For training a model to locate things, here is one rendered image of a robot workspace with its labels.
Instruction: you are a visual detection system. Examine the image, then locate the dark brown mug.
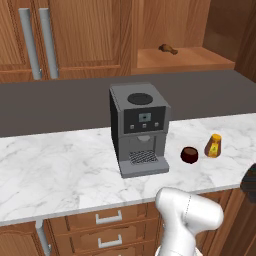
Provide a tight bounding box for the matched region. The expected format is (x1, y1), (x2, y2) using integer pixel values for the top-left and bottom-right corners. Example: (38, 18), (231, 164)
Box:
(180, 146), (200, 165)

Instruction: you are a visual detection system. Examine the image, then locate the amber honey bottle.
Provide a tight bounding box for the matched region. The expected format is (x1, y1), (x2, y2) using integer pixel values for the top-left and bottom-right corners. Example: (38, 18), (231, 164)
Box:
(204, 133), (223, 159)

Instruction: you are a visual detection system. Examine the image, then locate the grey coffee machine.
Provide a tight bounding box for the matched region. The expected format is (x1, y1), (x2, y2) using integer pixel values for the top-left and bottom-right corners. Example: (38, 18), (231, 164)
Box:
(109, 82), (172, 179)

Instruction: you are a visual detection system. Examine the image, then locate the wooden drawer front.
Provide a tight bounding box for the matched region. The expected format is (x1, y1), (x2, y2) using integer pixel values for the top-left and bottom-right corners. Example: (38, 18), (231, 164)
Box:
(73, 242), (163, 256)
(68, 218), (163, 253)
(64, 202), (160, 232)

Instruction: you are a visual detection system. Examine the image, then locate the brown chicken drumstick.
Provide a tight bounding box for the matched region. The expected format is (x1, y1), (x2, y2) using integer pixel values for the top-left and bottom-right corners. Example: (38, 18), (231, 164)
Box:
(158, 43), (179, 56)

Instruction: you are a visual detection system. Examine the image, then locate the wooden base cupboard door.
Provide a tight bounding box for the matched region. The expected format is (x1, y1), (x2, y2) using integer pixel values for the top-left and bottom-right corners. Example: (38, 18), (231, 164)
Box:
(194, 187), (256, 256)
(0, 221), (48, 256)

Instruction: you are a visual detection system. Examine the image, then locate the open wooden cupboard door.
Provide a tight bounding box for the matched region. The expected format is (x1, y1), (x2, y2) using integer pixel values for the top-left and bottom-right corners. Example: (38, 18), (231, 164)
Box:
(234, 0), (256, 84)

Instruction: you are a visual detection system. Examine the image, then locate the open wooden wall cupboard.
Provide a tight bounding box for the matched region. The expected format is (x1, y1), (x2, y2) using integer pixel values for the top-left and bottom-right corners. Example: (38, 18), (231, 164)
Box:
(131, 0), (236, 76)

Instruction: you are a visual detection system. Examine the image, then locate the white drawer handle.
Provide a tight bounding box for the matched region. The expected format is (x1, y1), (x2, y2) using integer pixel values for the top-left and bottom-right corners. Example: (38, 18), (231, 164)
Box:
(95, 209), (123, 225)
(97, 234), (123, 250)

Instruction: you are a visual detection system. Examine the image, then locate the wooden wall cupboard door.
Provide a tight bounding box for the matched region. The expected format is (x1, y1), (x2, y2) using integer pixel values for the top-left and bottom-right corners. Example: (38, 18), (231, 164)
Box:
(0, 0), (38, 84)
(32, 0), (133, 80)

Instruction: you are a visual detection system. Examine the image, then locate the grey bar door handle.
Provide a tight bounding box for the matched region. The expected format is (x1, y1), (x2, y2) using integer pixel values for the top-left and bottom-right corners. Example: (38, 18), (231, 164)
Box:
(38, 7), (60, 80)
(18, 7), (43, 81)

